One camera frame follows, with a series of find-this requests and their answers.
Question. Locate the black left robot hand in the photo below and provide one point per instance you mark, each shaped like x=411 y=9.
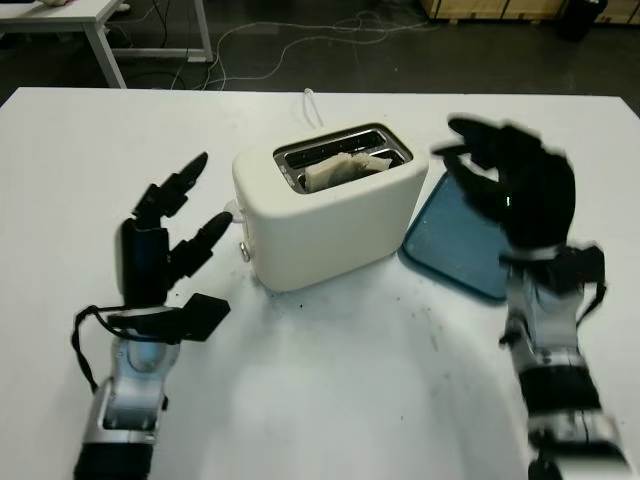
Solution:
x=142 y=260

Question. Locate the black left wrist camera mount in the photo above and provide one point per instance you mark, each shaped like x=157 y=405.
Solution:
x=200 y=315

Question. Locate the white bread slice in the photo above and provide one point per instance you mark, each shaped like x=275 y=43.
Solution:
x=340 y=170

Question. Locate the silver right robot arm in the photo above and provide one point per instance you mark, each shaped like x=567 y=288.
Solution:
x=555 y=325

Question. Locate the white two-slot toaster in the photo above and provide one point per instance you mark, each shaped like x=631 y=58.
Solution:
x=325 y=235

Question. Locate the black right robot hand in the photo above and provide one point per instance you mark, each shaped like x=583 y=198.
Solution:
x=535 y=190

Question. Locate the black waste bin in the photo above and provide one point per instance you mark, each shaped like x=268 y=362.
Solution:
x=580 y=20

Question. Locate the blue plastic tray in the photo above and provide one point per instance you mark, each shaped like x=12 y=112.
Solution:
x=450 y=250

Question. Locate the wooden crates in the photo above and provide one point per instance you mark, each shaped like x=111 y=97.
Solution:
x=500 y=7

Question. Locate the white office desk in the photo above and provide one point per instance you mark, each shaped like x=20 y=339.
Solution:
x=75 y=15

